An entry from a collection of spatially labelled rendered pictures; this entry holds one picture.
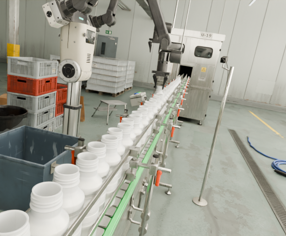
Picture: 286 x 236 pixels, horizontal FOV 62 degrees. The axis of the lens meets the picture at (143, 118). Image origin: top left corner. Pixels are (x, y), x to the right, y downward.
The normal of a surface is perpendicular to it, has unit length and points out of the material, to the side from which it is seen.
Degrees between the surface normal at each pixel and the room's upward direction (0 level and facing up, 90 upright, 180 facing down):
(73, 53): 100
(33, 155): 90
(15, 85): 90
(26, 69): 90
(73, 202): 48
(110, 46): 90
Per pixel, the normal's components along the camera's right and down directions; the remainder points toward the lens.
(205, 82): -0.20, 0.21
